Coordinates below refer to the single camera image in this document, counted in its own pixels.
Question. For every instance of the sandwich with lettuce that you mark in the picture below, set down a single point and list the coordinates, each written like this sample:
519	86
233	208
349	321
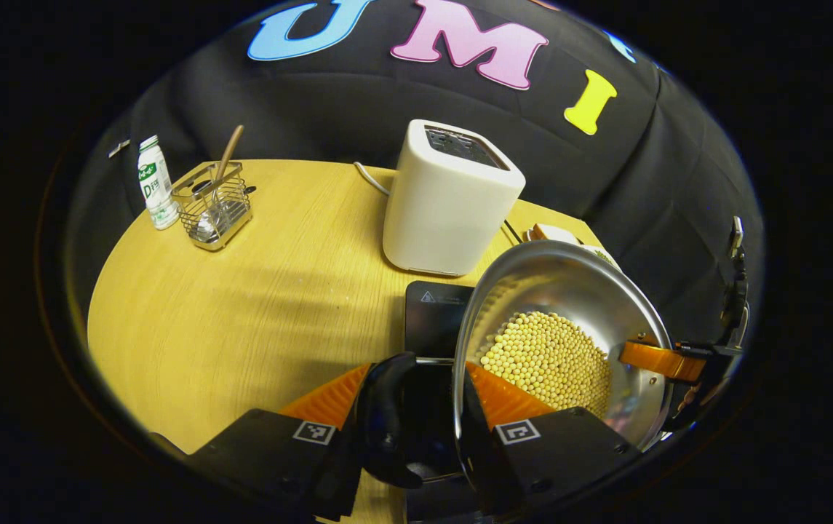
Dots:
551	233

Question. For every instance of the white toaster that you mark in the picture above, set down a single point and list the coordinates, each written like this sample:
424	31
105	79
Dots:
445	211

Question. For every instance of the white green-label drink bottle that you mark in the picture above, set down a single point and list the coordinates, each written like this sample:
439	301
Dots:
156	189

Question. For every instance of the small silver clip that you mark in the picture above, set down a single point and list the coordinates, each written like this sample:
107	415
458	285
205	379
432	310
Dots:
119	148

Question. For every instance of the white plate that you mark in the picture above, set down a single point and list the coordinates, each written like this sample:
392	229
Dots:
602	253

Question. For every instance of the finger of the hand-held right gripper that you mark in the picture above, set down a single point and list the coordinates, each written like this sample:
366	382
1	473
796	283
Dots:
660	360

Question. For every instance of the black induction cooktop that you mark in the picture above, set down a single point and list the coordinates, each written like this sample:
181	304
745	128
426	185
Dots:
434	320

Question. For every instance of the pile of yellow soybeans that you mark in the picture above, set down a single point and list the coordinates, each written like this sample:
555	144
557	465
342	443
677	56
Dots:
547	356

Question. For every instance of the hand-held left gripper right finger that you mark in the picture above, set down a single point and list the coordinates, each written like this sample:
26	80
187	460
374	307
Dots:
489	466

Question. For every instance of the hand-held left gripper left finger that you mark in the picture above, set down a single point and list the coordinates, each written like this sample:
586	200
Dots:
343	477

